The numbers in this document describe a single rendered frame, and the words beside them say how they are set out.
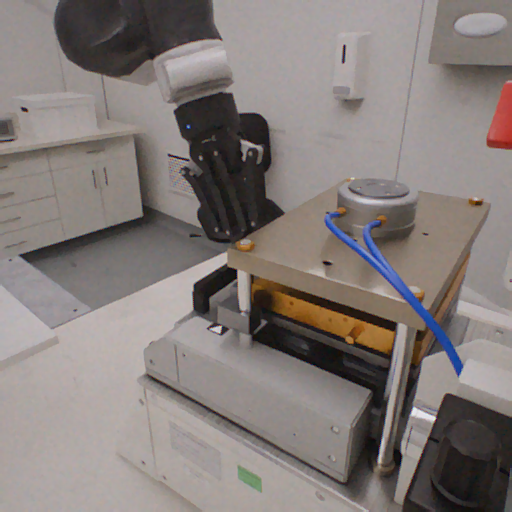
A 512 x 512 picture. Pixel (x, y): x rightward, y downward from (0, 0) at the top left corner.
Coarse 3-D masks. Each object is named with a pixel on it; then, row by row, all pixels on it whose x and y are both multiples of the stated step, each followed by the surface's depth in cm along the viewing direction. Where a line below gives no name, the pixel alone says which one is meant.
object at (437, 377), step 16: (496, 112) 26; (496, 128) 26; (496, 144) 26; (464, 352) 28; (480, 352) 28; (496, 352) 27; (432, 368) 30; (448, 368) 29; (432, 384) 31; (448, 384) 30; (432, 400) 31; (416, 464) 34; (400, 480) 36; (400, 496) 36
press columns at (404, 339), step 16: (240, 272) 40; (240, 288) 41; (240, 304) 42; (240, 336) 43; (400, 336) 33; (400, 352) 33; (400, 368) 34; (400, 384) 35; (384, 400) 36; (400, 400) 36; (384, 416) 37; (400, 416) 37; (384, 432) 37; (384, 448) 38; (368, 464) 40; (384, 464) 39
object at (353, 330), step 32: (256, 288) 44; (288, 288) 43; (448, 288) 43; (288, 320) 43; (320, 320) 41; (352, 320) 39; (384, 320) 38; (352, 352) 40; (384, 352) 38; (416, 352) 36
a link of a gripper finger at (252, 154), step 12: (252, 156) 50; (264, 156) 51; (252, 168) 50; (252, 180) 51; (264, 180) 53; (252, 192) 52; (264, 192) 53; (252, 204) 52; (264, 204) 54; (252, 216) 53
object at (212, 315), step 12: (228, 288) 60; (216, 300) 58; (192, 312) 55; (216, 312) 55; (264, 324) 53; (456, 324) 53; (456, 336) 51; (372, 408) 41; (372, 420) 41; (408, 420) 39; (372, 432) 41; (396, 444) 40
